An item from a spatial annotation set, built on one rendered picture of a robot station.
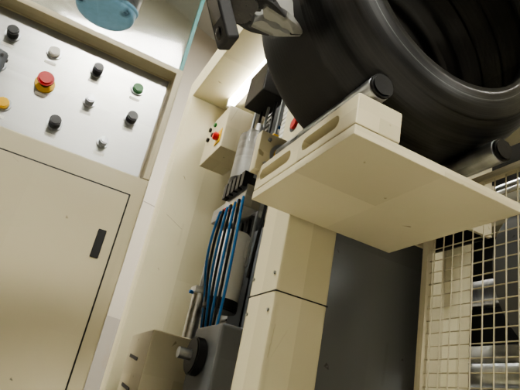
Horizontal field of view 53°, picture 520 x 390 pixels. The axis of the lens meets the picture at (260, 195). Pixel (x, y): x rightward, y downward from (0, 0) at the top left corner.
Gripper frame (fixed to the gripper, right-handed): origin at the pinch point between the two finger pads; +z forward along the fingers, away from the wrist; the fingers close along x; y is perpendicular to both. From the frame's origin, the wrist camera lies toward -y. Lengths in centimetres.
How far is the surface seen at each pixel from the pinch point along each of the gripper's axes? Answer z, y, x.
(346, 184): 17.4, -23.5, 3.0
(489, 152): 38.5, -13.0, -10.2
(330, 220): 25.3, -23.5, 19.4
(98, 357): 39, -41, 323
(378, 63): 12.0, -6.6, -10.1
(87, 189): -21, -21, 60
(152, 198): 43, 86, 326
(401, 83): 16.9, -8.6, -10.5
